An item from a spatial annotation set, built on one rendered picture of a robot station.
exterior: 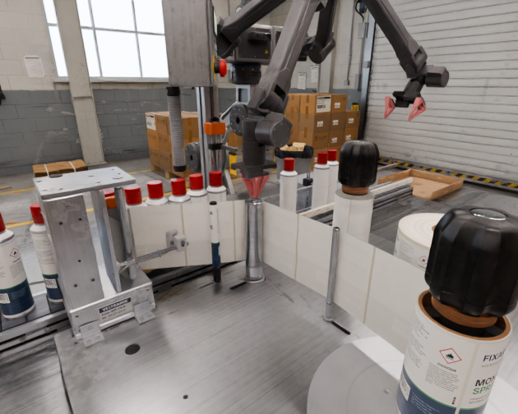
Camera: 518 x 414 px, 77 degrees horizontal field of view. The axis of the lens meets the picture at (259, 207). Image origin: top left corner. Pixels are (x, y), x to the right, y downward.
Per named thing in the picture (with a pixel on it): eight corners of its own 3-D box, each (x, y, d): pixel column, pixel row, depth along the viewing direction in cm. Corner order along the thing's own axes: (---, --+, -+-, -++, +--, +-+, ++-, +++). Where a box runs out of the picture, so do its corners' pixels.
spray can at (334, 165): (328, 210, 112) (333, 152, 104) (316, 206, 116) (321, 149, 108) (338, 207, 115) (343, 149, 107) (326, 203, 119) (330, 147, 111)
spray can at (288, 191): (286, 227, 99) (289, 161, 92) (275, 222, 103) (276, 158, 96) (298, 223, 102) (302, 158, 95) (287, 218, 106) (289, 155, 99)
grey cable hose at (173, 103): (177, 172, 84) (168, 86, 76) (171, 170, 86) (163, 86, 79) (189, 171, 86) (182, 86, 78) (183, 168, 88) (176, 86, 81)
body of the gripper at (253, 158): (278, 169, 81) (279, 140, 79) (245, 176, 76) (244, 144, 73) (261, 165, 86) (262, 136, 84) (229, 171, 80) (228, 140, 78)
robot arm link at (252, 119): (256, 114, 80) (237, 115, 77) (274, 116, 75) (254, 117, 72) (256, 142, 82) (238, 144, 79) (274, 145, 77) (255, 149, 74)
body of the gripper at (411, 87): (417, 95, 116) (427, 79, 116) (390, 94, 123) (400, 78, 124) (422, 107, 120) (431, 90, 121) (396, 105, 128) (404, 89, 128)
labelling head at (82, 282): (76, 341, 55) (39, 198, 46) (63, 302, 64) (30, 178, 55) (155, 308, 63) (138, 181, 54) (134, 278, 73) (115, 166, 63)
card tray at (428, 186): (432, 200, 136) (433, 191, 135) (376, 186, 155) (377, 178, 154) (461, 187, 153) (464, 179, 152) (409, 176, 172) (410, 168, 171)
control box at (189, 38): (168, 86, 72) (159, -13, 66) (181, 85, 88) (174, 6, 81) (214, 86, 73) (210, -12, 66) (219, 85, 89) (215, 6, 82)
